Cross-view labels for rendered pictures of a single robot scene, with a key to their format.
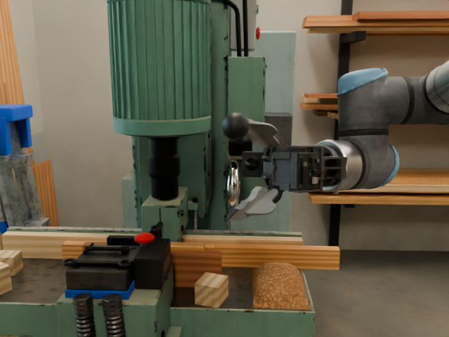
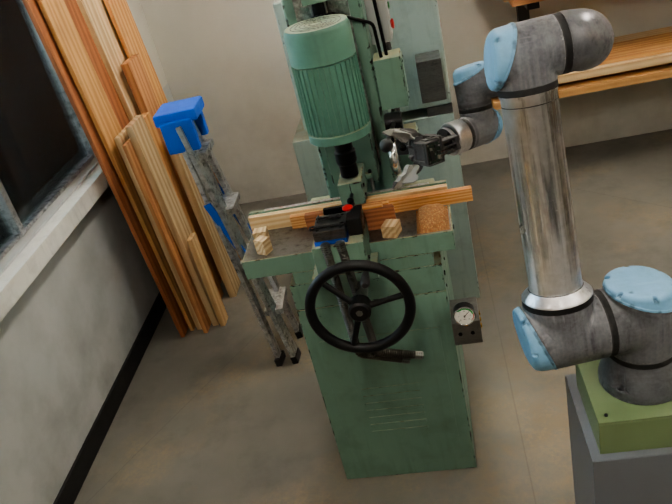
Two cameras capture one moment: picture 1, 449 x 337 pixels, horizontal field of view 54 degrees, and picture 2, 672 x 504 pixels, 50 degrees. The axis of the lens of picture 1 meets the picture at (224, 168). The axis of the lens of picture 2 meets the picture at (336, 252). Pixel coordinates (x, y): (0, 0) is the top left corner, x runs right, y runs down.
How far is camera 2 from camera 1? 1.23 m
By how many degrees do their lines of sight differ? 18
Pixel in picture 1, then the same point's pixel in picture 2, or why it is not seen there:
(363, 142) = (473, 117)
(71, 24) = not seen: outside the picture
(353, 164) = (465, 137)
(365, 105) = (470, 93)
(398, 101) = not seen: hidden behind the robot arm
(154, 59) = (330, 102)
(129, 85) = (318, 119)
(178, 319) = (375, 248)
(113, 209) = (268, 156)
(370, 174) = (479, 138)
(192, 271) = (377, 220)
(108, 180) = (255, 124)
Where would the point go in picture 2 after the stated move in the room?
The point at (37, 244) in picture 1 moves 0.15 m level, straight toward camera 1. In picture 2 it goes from (272, 220) to (288, 238)
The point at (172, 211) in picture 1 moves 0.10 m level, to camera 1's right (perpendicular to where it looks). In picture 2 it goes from (357, 185) to (392, 179)
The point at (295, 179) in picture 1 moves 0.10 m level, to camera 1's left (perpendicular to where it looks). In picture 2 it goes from (427, 159) to (388, 166)
